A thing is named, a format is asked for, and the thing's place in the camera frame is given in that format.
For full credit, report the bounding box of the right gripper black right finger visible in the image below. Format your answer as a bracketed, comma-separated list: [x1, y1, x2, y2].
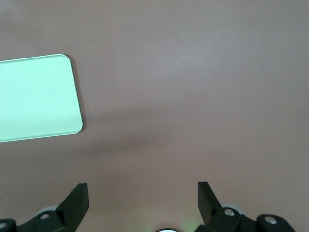
[194, 181, 296, 232]

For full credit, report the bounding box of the light green rectangular tray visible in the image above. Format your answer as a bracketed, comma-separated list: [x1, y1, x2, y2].
[0, 53, 84, 143]

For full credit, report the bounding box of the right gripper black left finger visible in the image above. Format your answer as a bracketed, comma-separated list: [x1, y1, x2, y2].
[0, 183, 90, 232]

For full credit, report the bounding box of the brown table mat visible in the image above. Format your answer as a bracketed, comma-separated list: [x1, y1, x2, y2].
[0, 0, 309, 232]

